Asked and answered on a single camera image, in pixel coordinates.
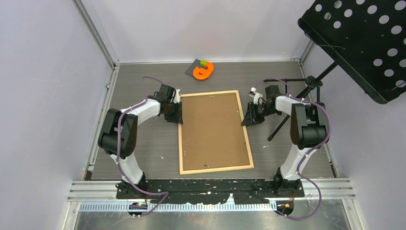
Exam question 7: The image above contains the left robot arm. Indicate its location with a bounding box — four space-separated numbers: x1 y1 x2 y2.
98 84 183 198

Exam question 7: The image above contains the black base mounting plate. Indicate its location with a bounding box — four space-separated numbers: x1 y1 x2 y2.
115 179 305 205

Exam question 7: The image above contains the aluminium rail frame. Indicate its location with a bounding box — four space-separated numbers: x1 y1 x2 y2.
62 178 364 230

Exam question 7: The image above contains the black perforated music stand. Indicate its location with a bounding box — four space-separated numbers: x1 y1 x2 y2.
263 0 406 142

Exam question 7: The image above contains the green building brick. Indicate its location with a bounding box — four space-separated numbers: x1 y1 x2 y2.
199 60 207 68

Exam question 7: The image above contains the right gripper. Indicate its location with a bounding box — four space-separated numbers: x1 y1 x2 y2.
242 102 280 127

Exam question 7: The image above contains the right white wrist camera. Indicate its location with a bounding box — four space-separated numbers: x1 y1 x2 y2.
249 87 263 105

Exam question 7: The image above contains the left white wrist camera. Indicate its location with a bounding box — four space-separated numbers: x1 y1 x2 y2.
173 89 180 104

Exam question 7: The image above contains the grey building baseplate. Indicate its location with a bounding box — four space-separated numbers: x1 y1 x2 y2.
185 59 201 77

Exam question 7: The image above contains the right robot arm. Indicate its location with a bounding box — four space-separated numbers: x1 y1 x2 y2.
241 85 331 197

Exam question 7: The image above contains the orange plastic horseshoe piece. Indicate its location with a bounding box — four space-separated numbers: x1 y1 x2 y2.
193 62 214 81

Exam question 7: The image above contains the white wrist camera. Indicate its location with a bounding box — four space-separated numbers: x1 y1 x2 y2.
173 89 180 104
249 87 263 105

